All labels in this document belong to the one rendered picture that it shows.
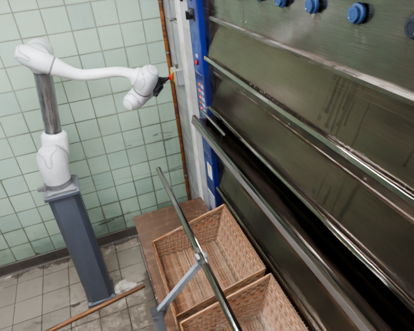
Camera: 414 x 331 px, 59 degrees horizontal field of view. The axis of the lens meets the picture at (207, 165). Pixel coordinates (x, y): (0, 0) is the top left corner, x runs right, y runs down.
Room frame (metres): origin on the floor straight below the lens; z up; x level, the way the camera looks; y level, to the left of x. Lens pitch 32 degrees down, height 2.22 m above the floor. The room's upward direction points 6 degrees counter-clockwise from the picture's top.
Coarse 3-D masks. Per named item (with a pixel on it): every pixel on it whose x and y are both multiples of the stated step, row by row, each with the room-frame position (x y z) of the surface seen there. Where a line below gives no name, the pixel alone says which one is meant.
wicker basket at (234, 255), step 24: (216, 216) 1.70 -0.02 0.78; (168, 240) 1.62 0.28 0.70; (216, 240) 1.69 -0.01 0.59; (240, 240) 1.45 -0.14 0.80; (168, 264) 1.54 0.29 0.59; (192, 264) 1.52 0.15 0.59; (216, 264) 1.50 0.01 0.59; (240, 264) 1.39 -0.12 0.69; (168, 288) 1.24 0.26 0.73; (192, 288) 1.34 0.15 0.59; (240, 288) 1.17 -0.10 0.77; (192, 312) 1.10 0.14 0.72
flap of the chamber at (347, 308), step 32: (224, 128) 1.64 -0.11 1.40; (224, 160) 1.31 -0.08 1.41; (256, 160) 1.31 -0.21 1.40; (288, 192) 1.06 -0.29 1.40; (320, 224) 0.88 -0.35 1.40; (320, 256) 0.73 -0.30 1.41; (352, 256) 0.73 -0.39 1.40; (352, 288) 0.61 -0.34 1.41; (384, 288) 0.61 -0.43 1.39; (352, 320) 0.53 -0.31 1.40; (384, 320) 0.51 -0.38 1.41
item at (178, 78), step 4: (172, 68) 2.36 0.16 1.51; (180, 68) 2.34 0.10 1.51; (172, 72) 2.33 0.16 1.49; (176, 72) 2.30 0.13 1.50; (180, 72) 2.31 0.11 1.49; (176, 76) 2.30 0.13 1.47; (180, 76) 2.31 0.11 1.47; (172, 80) 2.36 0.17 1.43; (176, 80) 2.30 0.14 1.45; (180, 80) 2.31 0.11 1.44; (184, 80) 2.32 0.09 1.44; (176, 84) 2.30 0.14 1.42; (180, 84) 2.31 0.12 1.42
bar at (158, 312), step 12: (156, 168) 1.69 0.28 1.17; (168, 192) 1.46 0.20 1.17; (180, 216) 1.26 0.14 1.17; (192, 240) 1.10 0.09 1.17; (204, 252) 1.03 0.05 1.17; (204, 264) 0.97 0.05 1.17; (192, 276) 0.99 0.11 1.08; (180, 288) 0.98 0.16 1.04; (216, 288) 0.85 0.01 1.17; (168, 300) 0.96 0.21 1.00; (156, 312) 0.94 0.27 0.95; (228, 312) 0.75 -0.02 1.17; (156, 324) 0.93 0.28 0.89
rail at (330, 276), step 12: (204, 132) 1.55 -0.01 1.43; (216, 144) 1.41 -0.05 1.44; (228, 156) 1.29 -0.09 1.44; (240, 168) 1.19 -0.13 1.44; (264, 204) 0.97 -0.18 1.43; (276, 216) 0.90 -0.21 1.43; (288, 228) 0.83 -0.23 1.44; (300, 240) 0.77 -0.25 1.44; (312, 252) 0.72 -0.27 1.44; (324, 264) 0.67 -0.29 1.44; (336, 276) 0.63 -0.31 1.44; (336, 288) 0.60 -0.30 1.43; (348, 300) 0.56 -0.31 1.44; (360, 312) 0.52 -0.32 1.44; (372, 324) 0.49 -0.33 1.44
